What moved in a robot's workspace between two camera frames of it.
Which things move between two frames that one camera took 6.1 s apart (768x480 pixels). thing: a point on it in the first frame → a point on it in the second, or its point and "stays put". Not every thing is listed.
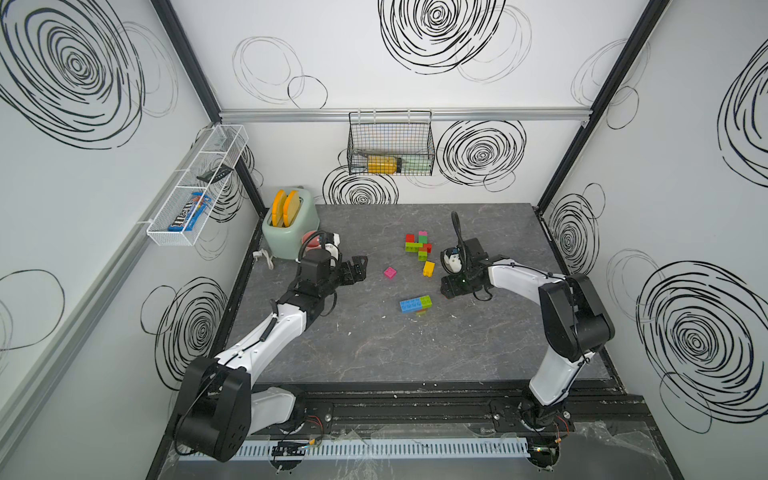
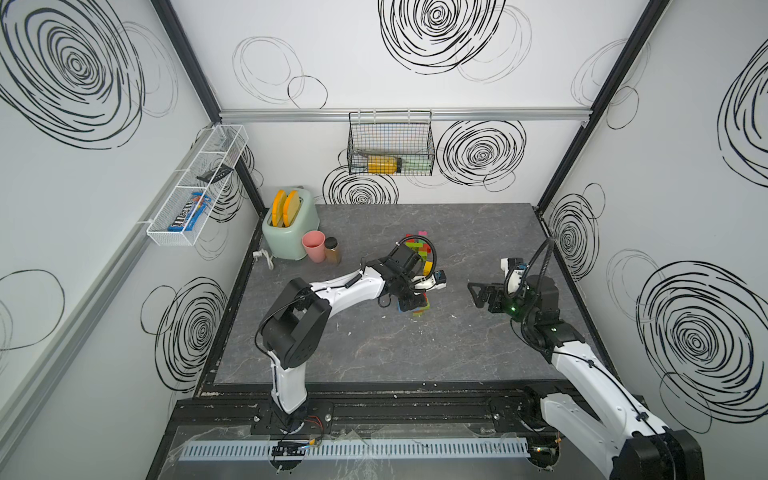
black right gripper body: [461, 283] → [514, 306]
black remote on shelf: [216, 174] stays put
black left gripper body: [335, 279] → [404, 293]
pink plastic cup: [314, 242] stays put
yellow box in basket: [381, 164] stays put
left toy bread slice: [278, 205] stays put
